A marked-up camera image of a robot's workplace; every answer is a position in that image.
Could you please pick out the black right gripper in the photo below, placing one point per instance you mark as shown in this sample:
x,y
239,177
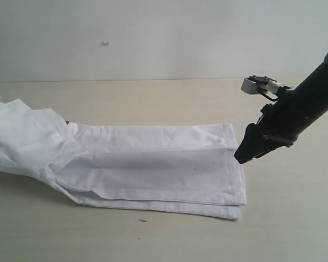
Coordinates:
x,y
279,126

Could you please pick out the white t-shirt red lettering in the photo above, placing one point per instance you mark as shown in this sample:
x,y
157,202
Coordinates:
x,y
179,169

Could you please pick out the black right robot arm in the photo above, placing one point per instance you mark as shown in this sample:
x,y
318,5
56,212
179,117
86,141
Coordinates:
x,y
311,95

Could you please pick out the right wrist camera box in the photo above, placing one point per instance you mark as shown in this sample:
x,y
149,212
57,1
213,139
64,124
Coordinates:
x,y
269,88

